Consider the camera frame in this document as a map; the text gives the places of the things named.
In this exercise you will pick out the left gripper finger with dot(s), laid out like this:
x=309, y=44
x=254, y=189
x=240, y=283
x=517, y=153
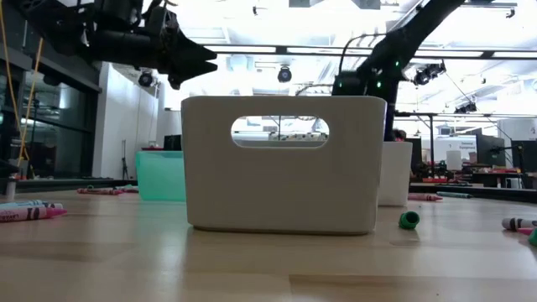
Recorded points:
x=195, y=67
x=195, y=49

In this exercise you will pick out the pink crayon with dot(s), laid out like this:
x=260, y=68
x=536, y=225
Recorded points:
x=423, y=197
x=525, y=231
x=100, y=191
x=29, y=215
x=130, y=190

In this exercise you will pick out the white crayon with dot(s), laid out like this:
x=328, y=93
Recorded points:
x=516, y=223

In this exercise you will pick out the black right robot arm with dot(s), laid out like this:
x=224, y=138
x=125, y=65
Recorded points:
x=403, y=42

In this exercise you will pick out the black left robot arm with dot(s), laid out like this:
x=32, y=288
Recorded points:
x=117, y=46

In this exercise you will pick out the red box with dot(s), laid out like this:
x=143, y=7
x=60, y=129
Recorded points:
x=400, y=138

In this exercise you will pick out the white plastic bin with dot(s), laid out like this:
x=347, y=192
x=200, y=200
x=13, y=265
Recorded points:
x=396, y=176

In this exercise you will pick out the black track light cluster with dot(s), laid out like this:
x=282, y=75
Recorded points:
x=465, y=108
x=425, y=75

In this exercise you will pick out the white box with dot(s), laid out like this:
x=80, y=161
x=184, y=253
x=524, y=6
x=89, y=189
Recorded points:
x=454, y=160

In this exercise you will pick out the red flat object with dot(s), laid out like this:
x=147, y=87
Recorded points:
x=440, y=180

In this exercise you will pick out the small black monitor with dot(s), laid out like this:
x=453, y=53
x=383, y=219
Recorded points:
x=173, y=142

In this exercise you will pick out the black bar with light strips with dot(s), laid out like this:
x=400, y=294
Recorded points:
x=281, y=50

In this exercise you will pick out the black computer monitor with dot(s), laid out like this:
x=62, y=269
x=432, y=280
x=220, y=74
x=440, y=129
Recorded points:
x=491, y=151
x=524, y=156

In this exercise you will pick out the green translucent plastic bin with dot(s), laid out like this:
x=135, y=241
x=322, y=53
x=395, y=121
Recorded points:
x=161, y=176

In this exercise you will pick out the black tripod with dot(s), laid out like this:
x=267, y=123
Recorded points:
x=124, y=168

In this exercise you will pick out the blue crayon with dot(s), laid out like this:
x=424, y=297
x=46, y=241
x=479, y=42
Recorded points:
x=25, y=204

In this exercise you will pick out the white cylinder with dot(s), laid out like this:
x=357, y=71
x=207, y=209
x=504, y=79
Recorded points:
x=10, y=189

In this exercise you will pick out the round black ceiling camera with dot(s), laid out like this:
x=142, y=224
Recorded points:
x=145, y=79
x=284, y=74

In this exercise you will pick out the black table frame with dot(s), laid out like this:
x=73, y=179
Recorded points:
x=495, y=193

